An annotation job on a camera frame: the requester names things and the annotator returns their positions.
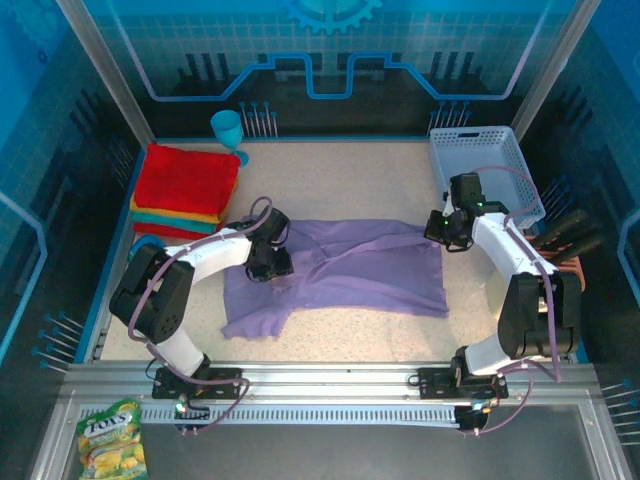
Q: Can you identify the yellow folded t-shirt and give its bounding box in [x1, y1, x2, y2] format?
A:
[130, 194, 229, 225]

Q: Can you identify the black knife handle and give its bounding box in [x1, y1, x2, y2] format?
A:
[532, 208, 589, 246]
[539, 223, 599, 254]
[549, 235, 606, 261]

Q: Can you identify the teal folded t-shirt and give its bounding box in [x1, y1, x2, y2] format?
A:
[132, 209, 227, 236]

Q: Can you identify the blue and white bowl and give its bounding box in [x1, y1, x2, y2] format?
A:
[127, 235, 169, 265]

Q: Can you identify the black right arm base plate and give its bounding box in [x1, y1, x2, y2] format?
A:
[417, 366, 509, 401]

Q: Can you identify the small black circuit board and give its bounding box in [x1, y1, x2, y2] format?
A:
[172, 397, 211, 434]
[454, 399, 494, 434]

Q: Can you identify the lavender plastic basket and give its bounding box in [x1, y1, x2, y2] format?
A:
[429, 125, 547, 232]

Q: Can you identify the terracotta knife holder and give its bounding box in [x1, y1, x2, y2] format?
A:
[532, 247, 586, 292]

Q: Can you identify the green yellow candy bag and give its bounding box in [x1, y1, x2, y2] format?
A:
[75, 397, 150, 480]

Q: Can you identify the large red folded t-shirt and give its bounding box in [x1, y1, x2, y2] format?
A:
[134, 143, 241, 217]

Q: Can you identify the blue plastic goblet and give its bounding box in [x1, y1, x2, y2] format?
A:
[209, 110, 250, 168]

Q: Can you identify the slotted grey cable duct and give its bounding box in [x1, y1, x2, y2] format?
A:
[79, 402, 464, 427]

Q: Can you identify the aluminium mounting rail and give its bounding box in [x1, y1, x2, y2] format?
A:
[62, 359, 601, 402]

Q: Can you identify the purple t-shirt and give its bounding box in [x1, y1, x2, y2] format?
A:
[221, 218, 450, 341]

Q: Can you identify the aluminium frame post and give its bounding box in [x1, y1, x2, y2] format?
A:
[55, 0, 157, 146]
[503, 0, 602, 151]

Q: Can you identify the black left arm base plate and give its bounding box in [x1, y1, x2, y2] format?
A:
[152, 366, 245, 401]

